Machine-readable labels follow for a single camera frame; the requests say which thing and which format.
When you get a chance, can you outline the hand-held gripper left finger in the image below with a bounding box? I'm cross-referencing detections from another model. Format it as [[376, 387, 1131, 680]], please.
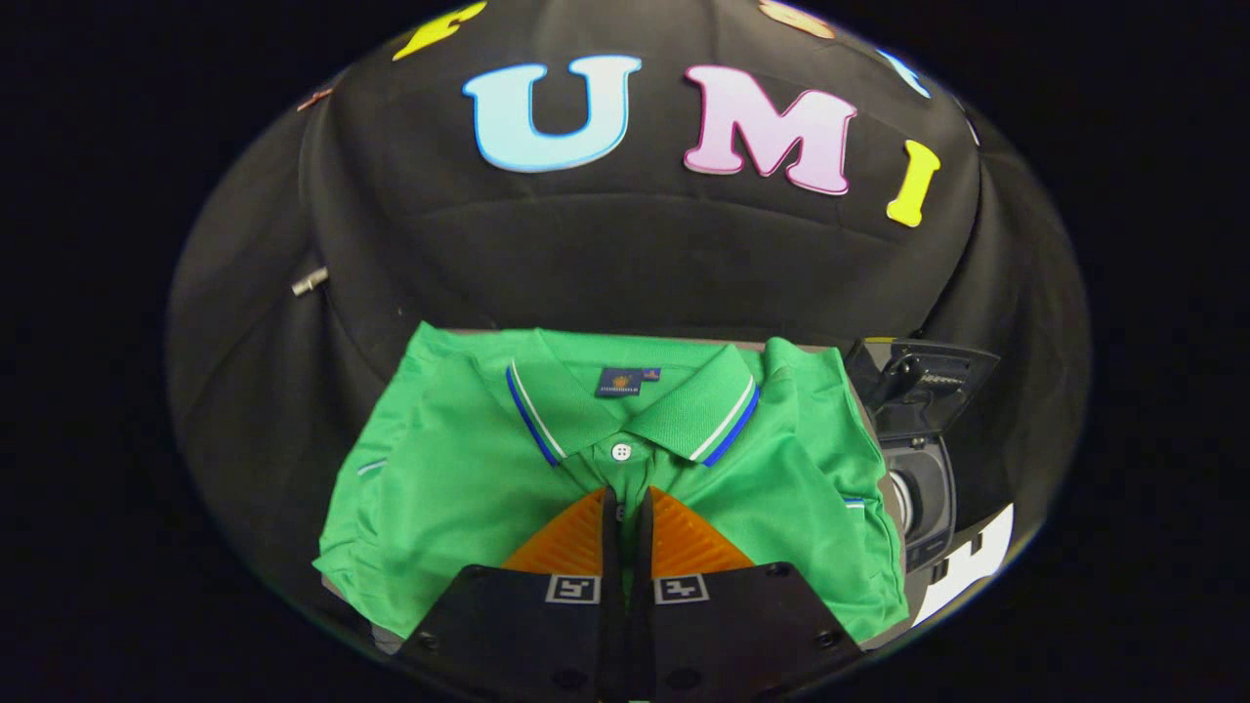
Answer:
[[391, 486, 626, 703]]

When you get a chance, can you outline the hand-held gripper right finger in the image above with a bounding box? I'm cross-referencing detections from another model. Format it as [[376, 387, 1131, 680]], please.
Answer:
[[630, 486, 870, 703]]

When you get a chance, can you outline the green polo shirt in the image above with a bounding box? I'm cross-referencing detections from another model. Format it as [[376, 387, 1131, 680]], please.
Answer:
[[312, 322, 909, 645]]

